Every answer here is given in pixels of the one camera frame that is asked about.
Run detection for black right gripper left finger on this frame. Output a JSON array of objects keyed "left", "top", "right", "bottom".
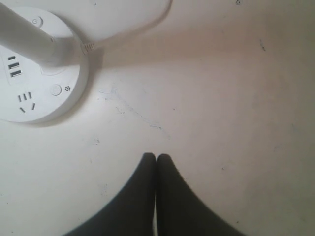
[{"left": 67, "top": 153, "right": 156, "bottom": 236}]

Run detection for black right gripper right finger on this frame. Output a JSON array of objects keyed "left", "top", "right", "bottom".
[{"left": 156, "top": 154, "right": 243, "bottom": 236}]

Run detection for white desk lamp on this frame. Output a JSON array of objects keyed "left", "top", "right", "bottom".
[{"left": 0, "top": 4, "right": 89, "bottom": 123}]

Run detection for white power cord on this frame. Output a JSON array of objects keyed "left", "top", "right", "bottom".
[{"left": 81, "top": 0, "right": 173, "bottom": 54}]

